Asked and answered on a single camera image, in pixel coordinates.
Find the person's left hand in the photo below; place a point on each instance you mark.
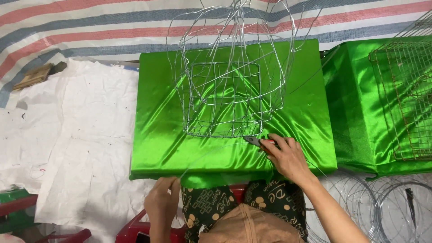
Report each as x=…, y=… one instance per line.
x=160, y=204

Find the person's right hand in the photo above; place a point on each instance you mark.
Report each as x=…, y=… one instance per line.
x=290, y=160

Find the red plastic stool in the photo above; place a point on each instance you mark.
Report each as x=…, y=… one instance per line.
x=133, y=231

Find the black patterned clothing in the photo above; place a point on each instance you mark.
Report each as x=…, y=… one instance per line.
x=206, y=202

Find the tan cap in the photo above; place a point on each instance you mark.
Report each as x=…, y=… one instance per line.
x=249, y=226

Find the green satin covered side table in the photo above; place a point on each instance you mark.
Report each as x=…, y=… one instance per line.
x=351, y=111

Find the dark red plastic chair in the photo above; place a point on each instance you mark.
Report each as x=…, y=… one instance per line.
x=72, y=236

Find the white woven plastic sheet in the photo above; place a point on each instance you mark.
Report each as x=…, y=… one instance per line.
x=77, y=135

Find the black pointed tool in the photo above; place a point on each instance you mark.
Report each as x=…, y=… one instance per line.
x=410, y=204

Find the green and red plastic furniture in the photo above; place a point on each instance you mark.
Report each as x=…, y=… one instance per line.
x=15, y=209

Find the wooden block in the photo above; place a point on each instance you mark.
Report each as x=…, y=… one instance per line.
x=33, y=76

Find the striped woven tarp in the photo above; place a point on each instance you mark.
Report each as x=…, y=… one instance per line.
x=84, y=27

